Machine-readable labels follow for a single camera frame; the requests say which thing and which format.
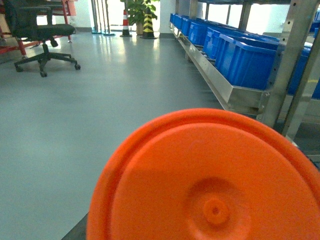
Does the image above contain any yellow black traffic cone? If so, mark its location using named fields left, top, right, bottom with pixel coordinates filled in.
left=141, top=8, right=156, bottom=40

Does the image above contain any orange cylindrical capacitor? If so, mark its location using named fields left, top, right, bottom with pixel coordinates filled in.
left=86, top=108, right=320, bottom=240

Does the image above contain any black office chair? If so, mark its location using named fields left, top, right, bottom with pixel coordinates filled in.
left=3, top=0, right=82, bottom=78

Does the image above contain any stainless steel rack frame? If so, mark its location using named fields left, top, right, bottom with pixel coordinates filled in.
left=169, top=0, right=320, bottom=163

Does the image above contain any blue plastic bin left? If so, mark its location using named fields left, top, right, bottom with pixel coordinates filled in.
left=215, top=33, right=279, bottom=90

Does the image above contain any red metal frame table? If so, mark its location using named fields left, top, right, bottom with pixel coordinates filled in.
left=0, top=0, right=77, bottom=57

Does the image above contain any red white traffic cone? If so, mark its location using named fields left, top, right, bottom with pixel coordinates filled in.
left=120, top=9, right=132, bottom=38

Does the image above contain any potted green plant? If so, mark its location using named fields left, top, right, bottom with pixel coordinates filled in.
left=121, top=0, right=159, bottom=34

